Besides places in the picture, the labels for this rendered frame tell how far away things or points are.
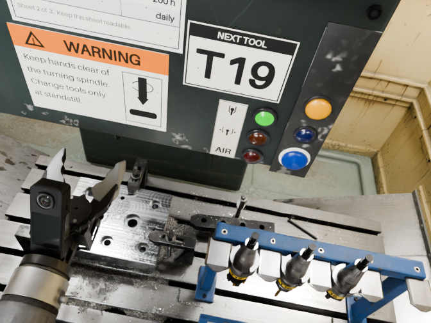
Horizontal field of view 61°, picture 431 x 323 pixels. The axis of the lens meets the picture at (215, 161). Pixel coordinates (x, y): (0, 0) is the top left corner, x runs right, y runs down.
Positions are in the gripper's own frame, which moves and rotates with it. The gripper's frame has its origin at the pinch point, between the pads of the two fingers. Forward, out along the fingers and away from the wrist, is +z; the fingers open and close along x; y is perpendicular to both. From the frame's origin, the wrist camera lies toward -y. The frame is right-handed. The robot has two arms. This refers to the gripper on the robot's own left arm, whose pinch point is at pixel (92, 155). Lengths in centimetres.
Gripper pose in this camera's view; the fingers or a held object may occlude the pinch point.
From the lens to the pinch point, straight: 65.6
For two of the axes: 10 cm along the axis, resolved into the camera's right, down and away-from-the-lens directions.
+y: -1.3, 6.0, 7.9
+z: 1.5, -7.8, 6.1
